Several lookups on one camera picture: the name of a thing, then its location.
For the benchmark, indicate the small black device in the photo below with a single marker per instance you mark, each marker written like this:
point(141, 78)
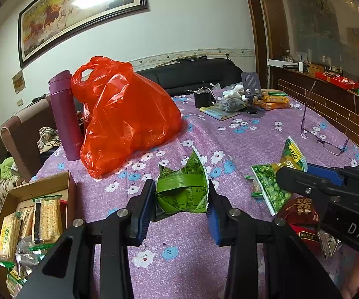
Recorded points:
point(39, 98)

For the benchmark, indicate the purple-framed eyeglasses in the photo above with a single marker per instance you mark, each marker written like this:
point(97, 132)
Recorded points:
point(343, 149)

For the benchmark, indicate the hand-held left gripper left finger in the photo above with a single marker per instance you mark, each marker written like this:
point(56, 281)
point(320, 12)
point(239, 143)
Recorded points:
point(145, 215)

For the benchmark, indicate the dark green pea packet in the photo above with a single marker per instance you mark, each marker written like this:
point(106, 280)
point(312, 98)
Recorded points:
point(269, 190)

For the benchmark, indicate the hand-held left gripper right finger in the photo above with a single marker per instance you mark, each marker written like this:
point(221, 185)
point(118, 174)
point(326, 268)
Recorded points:
point(213, 224)

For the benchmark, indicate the red tray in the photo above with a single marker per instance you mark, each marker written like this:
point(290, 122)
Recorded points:
point(338, 81)

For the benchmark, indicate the brown wooden door frame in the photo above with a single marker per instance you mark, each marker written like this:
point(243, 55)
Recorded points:
point(257, 31)

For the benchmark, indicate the orange biscuit packet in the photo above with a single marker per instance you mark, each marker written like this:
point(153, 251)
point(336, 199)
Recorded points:
point(273, 106)

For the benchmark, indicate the brown armchair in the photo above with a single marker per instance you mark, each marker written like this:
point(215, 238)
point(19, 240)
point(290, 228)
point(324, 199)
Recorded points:
point(23, 130)

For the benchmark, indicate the clear bag of dark bits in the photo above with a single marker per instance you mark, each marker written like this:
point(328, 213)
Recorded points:
point(230, 105)

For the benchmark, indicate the glass display cabinet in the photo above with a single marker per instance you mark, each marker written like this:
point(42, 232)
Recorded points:
point(322, 21)

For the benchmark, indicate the purple floral tablecloth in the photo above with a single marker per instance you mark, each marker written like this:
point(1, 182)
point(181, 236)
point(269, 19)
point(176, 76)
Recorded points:
point(260, 137)

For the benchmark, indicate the checkered cloth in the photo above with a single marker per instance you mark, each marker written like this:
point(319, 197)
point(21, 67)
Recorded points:
point(48, 138)

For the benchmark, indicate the wooden sideboard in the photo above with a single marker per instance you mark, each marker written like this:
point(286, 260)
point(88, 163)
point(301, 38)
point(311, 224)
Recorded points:
point(322, 109)

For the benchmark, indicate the white cloth gloves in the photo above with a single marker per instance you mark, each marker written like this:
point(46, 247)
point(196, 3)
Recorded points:
point(234, 92)

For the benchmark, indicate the green biscuit packet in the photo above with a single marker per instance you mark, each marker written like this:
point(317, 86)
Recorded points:
point(273, 92)

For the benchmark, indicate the small beige snack packet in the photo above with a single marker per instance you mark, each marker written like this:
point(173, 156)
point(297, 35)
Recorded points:
point(255, 187)

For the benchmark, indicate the orange plastic bag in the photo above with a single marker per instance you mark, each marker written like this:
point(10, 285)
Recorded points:
point(129, 115)

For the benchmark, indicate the yellow green pea packet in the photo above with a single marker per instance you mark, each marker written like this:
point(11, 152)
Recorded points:
point(293, 155)

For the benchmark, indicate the pale cracker packet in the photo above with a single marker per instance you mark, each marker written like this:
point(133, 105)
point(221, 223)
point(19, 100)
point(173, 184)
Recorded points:
point(9, 239)

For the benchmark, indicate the cardboard box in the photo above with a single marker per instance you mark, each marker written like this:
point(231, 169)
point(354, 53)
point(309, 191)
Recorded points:
point(26, 191)

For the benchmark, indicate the yellow wall notice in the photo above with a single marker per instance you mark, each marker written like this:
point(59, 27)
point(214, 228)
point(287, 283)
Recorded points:
point(19, 81)

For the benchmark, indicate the yellow biscuit packet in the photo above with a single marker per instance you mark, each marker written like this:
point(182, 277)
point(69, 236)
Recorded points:
point(274, 99)

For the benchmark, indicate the green snack packet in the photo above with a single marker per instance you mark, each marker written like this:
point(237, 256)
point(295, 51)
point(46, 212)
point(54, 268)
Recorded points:
point(182, 190)

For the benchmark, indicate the green cloth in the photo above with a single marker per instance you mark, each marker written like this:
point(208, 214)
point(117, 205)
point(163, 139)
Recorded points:
point(8, 166)

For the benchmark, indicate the green-ended cracker packet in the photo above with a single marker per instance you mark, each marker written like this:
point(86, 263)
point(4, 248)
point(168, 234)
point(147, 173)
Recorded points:
point(50, 219)

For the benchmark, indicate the framed horse painting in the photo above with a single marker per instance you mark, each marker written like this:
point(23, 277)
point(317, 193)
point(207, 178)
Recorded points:
point(73, 6)

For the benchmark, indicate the patterned blanket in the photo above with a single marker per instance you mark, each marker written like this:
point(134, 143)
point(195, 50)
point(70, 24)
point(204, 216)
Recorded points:
point(3, 187)

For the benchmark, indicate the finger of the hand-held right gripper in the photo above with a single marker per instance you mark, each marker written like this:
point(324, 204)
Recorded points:
point(322, 173)
point(294, 179)

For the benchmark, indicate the person's right hand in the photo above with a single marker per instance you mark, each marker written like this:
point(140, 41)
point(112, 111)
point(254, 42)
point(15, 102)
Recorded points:
point(357, 277)

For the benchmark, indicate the brown red snack packet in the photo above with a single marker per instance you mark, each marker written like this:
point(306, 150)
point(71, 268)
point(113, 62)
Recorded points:
point(298, 211)

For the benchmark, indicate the grey phone stand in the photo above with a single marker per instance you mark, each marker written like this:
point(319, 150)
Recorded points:
point(250, 81)

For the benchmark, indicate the small black box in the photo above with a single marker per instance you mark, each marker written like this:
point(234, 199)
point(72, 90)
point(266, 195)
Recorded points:
point(202, 99)

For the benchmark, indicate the white flat device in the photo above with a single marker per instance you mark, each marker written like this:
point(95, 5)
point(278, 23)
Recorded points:
point(285, 64)

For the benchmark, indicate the black sofa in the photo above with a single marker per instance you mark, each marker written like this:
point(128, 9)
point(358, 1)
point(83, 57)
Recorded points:
point(191, 74)

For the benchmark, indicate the purple thermos bottle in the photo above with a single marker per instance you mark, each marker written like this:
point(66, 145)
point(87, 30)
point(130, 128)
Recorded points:
point(64, 115)

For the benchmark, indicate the printed booklet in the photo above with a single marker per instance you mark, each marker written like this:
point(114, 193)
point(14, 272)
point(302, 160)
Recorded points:
point(216, 113)

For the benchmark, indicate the bright red snack packet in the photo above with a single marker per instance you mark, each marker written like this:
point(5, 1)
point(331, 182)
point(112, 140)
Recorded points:
point(307, 235)

